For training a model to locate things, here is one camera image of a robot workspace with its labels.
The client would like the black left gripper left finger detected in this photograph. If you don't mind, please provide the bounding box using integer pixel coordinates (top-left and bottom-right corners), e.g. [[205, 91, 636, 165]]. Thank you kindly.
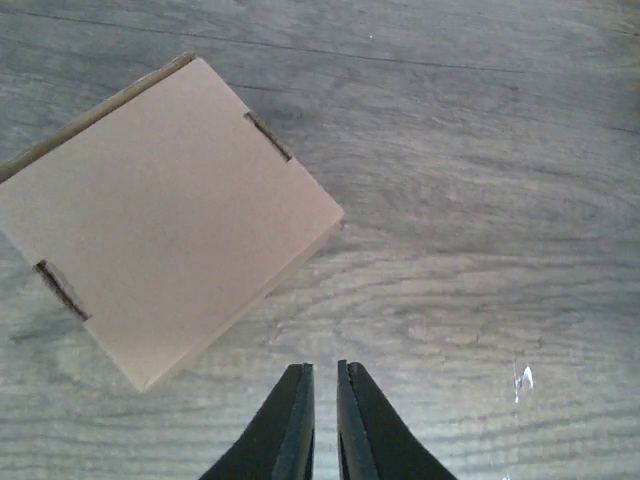
[[202, 363, 315, 480]]

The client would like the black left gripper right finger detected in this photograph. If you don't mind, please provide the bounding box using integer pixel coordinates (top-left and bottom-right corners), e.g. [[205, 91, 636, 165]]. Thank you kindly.
[[337, 360, 456, 480]]

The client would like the brown cardboard box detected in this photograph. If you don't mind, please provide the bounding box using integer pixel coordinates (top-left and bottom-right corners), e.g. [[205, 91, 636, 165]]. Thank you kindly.
[[1, 53, 344, 392]]

